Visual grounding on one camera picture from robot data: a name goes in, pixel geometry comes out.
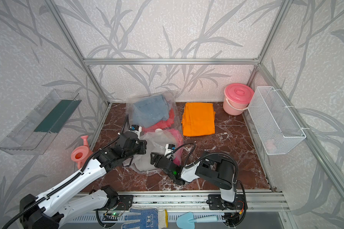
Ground white wire mesh basket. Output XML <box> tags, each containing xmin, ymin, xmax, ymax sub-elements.
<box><xmin>248</xmin><ymin>86</ymin><xmax>306</xmax><ymax>155</ymax></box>

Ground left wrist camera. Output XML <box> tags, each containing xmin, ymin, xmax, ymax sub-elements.
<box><xmin>130</xmin><ymin>125</ymin><xmax>142</xmax><ymax>138</ymax></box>

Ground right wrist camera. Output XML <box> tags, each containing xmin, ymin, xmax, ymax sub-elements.
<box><xmin>164</xmin><ymin>144</ymin><xmax>175</xmax><ymax>157</ymax></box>

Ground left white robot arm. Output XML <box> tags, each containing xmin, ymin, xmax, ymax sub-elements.
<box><xmin>3</xmin><ymin>130</ymin><xmax>147</xmax><ymax>229</ymax></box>

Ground clear plastic vacuum bag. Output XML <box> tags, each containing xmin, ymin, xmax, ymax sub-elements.
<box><xmin>123</xmin><ymin>90</ymin><xmax>183</xmax><ymax>174</ymax></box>

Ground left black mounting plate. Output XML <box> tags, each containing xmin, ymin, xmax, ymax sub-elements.
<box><xmin>102</xmin><ymin>195</ymin><xmax>134</xmax><ymax>211</ymax></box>

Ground black mounting plate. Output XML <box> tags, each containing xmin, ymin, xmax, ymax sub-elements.
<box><xmin>102</xmin><ymin>195</ymin><xmax>134</xmax><ymax>211</ymax></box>
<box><xmin>206</xmin><ymin>194</ymin><xmax>247</xmax><ymax>211</ymax></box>

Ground orange trousers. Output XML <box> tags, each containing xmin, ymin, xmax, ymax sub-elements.
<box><xmin>182</xmin><ymin>103</ymin><xmax>216</xmax><ymax>137</ymax></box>

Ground pink garment in bag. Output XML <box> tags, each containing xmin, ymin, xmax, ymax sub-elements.
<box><xmin>142</xmin><ymin>106</ymin><xmax>183</xmax><ymax>165</ymax></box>

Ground blue folded towel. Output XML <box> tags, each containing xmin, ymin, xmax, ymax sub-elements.
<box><xmin>131</xmin><ymin>94</ymin><xmax>170</xmax><ymax>128</ymax></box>

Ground light blue toy shovel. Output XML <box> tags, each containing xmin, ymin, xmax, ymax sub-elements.
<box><xmin>176</xmin><ymin>212</ymin><xmax>219</xmax><ymax>229</ymax></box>

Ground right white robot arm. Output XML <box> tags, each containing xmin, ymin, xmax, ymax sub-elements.
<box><xmin>151</xmin><ymin>152</ymin><xmax>239</xmax><ymax>210</ymax></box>

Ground clear plastic wall shelf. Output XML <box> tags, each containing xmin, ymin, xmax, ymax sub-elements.
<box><xmin>0</xmin><ymin>89</ymin><xmax>82</xmax><ymax>156</ymax></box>

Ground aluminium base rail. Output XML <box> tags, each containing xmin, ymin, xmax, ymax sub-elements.
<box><xmin>45</xmin><ymin>190</ymin><xmax>290</xmax><ymax>215</ymax></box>

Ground pink watering can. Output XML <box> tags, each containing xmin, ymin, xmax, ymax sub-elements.
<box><xmin>71</xmin><ymin>135</ymin><xmax>93</xmax><ymax>169</ymax></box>

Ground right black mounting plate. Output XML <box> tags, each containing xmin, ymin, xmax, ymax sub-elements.
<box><xmin>206</xmin><ymin>194</ymin><xmax>247</xmax><ymax>211</ymax></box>

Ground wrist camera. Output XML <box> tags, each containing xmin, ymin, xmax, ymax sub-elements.
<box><xmin>164</xmin><ymin>144</ymin><xmax>175</xmax><ymax>157</ymax></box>
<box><xmin>130</xmin><ymin>125</ymin><xmax>142</xmax><ymax>138</ymax></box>

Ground blue dotted work glove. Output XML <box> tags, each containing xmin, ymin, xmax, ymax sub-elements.
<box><xmin>121</xmin><ymin>208</ymin><xmax>169</xmax><ymax>229</ymax></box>

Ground pink lidded bucket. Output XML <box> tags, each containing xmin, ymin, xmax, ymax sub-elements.
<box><xmin>223</xmin><ymin>83</ymin><xmax>254</xmax><ymax>116</ymax></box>

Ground grey white garment in bag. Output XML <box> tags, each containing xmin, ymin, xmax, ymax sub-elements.
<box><xmin>131</xmin><ymin>133</ymin><xmax>175</xmax><ymax>172</ymax></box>

